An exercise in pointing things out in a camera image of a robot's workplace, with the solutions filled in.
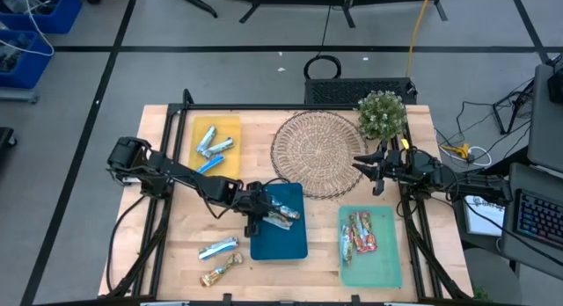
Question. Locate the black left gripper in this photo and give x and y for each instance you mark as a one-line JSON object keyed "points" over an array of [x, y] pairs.
{"points": [[253, 198]]}

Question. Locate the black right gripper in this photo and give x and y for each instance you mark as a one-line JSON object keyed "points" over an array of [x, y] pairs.
{"points": [[393, 165]]}

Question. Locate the silver snack bar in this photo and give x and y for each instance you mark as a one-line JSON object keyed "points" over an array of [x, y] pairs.
{"points": [[281, 221]]}

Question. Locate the red granola bar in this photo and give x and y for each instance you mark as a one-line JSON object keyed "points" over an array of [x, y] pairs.
{"points": [[370, 240], [357, 229]]}

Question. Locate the bright blue granola bar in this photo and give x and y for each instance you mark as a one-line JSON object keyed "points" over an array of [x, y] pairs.
{"points": [[211, 163]]}

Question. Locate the blue white green granola bar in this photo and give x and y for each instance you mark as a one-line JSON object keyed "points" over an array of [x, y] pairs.
{"points": [[220, 147]]}

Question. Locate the gold orange granola bar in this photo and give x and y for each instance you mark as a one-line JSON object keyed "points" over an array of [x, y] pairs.
{"points": [[220, 271]]}

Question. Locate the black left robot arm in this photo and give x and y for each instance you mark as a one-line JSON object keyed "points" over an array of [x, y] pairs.
{"points": [[176, 172]]}

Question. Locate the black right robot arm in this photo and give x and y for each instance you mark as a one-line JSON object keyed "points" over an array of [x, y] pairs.
{"points": [[466, 183]]}

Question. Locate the blue plastic bin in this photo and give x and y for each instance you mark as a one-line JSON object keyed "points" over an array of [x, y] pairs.
{"points": [[281, 244]]}

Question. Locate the artificial potted plant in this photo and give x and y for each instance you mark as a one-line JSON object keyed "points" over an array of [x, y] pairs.
{"points": [[380, 114]]}

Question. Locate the round woven wicker mat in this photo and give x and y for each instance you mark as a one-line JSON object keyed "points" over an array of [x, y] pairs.
{"points": [[316, 152]]}

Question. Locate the black mesh computer case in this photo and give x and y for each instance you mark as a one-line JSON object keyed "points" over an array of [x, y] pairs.
{"points": [[343, 90]]}

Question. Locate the yellow plastic bin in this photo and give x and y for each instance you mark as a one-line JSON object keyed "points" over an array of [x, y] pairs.
{"points": [[228, 126]]}

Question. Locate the teal translucent plastic bin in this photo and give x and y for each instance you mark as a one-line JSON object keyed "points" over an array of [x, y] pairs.
{"points": [[378, 266]]}

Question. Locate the white paper sheet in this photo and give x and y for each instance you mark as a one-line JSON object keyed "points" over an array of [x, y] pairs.
{"points": [[484, 218]]}

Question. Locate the grey desk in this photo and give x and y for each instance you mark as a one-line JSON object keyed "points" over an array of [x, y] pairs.
{"points": [[545, 130], [519, 178]]}

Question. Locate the grey round stool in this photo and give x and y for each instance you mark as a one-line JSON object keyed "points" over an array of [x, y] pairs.
{"points": [[492, 275]]}

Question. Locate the small green plant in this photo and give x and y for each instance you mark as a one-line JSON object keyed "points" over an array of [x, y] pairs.
{"points": [[480, 295]]}

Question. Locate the black keyboard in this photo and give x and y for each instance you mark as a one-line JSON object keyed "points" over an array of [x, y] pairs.
{"points": [[541, 218]]}

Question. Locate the black desk device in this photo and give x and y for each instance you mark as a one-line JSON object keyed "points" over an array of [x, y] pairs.
{"points": [[556, 88]]}

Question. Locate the black stand leg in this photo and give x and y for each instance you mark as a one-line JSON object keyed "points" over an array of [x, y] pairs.
{"points": [[189, 3]]}

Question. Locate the blue storage crate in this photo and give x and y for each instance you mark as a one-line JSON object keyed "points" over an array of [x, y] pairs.
{"points": [[37, 68], [66, 16]]}

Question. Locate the black floor object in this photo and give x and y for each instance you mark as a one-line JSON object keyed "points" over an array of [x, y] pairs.
{"points": [[5, 141]]}

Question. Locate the grey crate dolly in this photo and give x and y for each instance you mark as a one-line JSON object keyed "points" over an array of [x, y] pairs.
{"points": [[17, 96]]}

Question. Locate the black aluminium table frame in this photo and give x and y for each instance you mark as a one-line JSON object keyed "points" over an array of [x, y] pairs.
{"points": [[264, 107]]}

